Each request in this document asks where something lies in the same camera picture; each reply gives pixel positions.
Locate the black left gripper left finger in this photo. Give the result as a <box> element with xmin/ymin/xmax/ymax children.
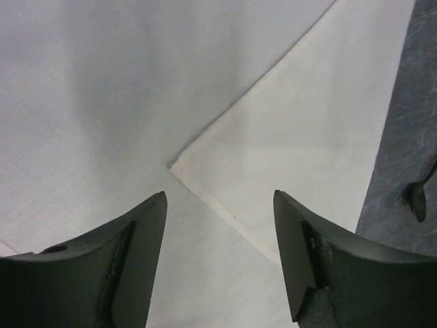
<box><xmin>1</xmin><ymin>192</ymin><xmax>167</xmax><ymax>327</ymax></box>

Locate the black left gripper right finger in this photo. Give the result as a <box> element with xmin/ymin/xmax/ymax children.
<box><xmin>274</xmin><ymin>190</ymin><xmax>436</xmax><ymax>327</ymax></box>

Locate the black metal spoon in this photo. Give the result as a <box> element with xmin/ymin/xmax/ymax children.
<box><xmin>406</xmin><ymin>162</ymin><xmax>436</xmax><ymax>223</ymax></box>

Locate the white cloth napkin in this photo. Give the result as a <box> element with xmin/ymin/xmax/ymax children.
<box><xmin>1</xmin><ymin>1</ymin><xmax>414</xmax><ymax>327</ymax></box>

